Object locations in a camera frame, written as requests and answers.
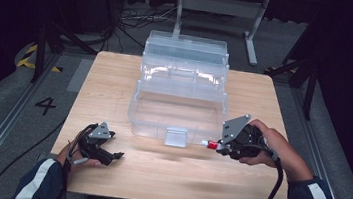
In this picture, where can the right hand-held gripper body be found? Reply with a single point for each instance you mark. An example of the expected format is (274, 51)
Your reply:
(246, 142)

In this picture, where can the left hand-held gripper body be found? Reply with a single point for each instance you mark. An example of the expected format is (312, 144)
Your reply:
(93, 137)

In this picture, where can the red and white ointment tube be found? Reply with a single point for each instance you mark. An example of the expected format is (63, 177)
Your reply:
(211, 145)

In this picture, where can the clear plastic storage box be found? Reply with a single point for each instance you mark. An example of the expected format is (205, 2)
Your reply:
(178, 113)

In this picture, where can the person's left hand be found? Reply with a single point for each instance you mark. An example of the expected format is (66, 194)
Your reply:
(65, 155)

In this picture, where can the person's right hand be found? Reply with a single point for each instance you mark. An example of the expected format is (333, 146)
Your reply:
(284, 152)

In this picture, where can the grey floor plate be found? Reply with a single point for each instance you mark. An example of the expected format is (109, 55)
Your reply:
(80, 75)

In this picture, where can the black metal stand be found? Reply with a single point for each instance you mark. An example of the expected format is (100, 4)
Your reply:
(311, 78)
(45, 41)

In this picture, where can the yellow and black floor tape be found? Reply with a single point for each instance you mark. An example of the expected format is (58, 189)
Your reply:
(28, 59)

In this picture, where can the grey metal desk frame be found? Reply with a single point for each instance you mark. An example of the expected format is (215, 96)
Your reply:
(220, 5)

